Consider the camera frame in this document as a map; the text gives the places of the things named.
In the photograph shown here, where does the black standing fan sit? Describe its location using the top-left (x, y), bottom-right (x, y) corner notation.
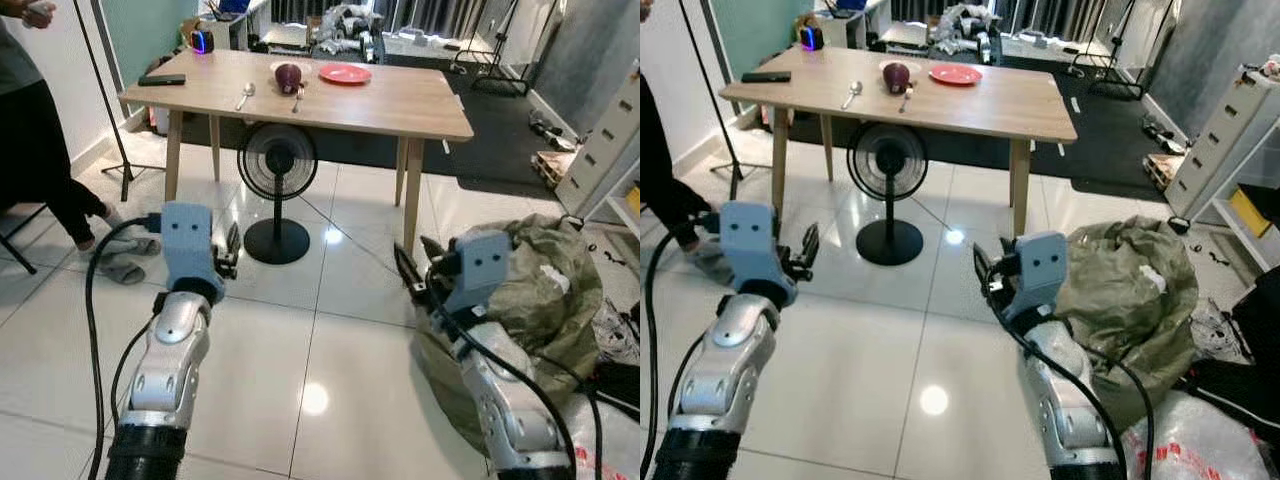
top-left (846, 122), bottom-right (929, 268)
top-left (237, 122), bottom-right (320, 267)

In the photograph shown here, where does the grey slipper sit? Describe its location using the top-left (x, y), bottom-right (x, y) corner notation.
top-left (690, 240), bottom-right (729, 283)
top-left (92, 252), bottom-right (148, 287)

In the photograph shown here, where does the green woven sack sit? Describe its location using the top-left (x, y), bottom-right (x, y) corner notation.
top-left (1052, 215), bottom-right (1200, 433)
top-left (413, 212), bottom-right (605, 458)

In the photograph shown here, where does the small wooden pallet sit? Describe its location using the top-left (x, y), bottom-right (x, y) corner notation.
top-left (1142, 151), bottom-right (1188, 195)
top-left (529, 148), bottom-right (578, 193)

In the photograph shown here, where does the light wooden table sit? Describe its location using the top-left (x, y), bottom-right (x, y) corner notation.
top-left (118, 48), bottom-right (476, 253)
top-left (718, 45), bottom-right (1080, 239)

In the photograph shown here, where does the black tripod stand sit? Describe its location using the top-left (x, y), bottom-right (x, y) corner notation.
top-left (71, 0), bottom-right (167, 203)
top-left (679, 0), bottom-right (773, 202)

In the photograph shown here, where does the person in dark trousers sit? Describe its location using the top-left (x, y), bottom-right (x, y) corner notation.
top-left (640, 0), bottom-right (717, 253)
top-left (0, 0), bottom-right (123, 253)

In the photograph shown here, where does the red plate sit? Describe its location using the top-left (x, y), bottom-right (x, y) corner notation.
top-left (928, 63), bottom-right (984, 88)
top-left (318, 62), bottom-right (374, 87)

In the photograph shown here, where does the white drawer cabinet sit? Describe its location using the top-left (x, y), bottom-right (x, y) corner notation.
top-left (554, 68), bottom-right (641, 223)
top-left (1164, 64), bottom-right (1280, 223)

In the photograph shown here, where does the black bag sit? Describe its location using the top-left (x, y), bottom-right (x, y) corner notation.
top-left (1178, 266), bottom-right (1280, 433)
top-left (588, 300), bottom-right (641, 413)

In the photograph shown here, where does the black metal rack stand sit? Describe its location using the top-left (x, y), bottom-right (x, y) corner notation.
top-left (448, 0), bottom-right (563, 98)
top-left (1062, 0), bottom-right (1179, 101)

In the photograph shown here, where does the black chair leg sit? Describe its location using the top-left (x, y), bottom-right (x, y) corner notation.
top-left (0, 204), bottom-right (47, 277)

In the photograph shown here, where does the white and black lying robot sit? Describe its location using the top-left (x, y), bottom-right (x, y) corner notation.
top-left (308, 4), bottom-right (383, 63)
top-left (928, 4), bottom-right (1005, 65)

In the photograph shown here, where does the clear plastic bag red print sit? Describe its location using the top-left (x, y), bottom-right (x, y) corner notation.
top-left (1122, 392), bottom-right (1273, 480)
top-left (556, 392), bottom-right (641, 480)

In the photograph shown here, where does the yellow box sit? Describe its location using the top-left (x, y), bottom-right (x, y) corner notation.
top-left (1228, 188), bottom-right (1273, 239)

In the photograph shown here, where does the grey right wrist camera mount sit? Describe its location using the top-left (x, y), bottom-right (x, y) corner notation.
top-left (1004, 232), bottom-right (1070, 323)
top-left (440, 230), bottom-right (514, 317)

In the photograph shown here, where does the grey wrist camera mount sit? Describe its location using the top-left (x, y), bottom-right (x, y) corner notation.
top-left (440, 230), bottom-right (514, 317)
top-left (159, 202), bottom-right (227, 303)
top-left (1004, 232), bottom-right (1070, 323)
top-left (717, 201), bottom-right (799, 307)

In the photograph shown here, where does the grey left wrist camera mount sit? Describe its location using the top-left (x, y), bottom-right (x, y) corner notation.
top-left (717, 201), bottom-right (799, 307)
top-left (159, 202), bottom-right (227, 303)

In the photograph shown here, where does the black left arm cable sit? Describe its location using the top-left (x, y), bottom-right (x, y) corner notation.
top-left (640, 222), bottom-right (723, 480)
top-left (84, 214), bottom-right (163, 480)

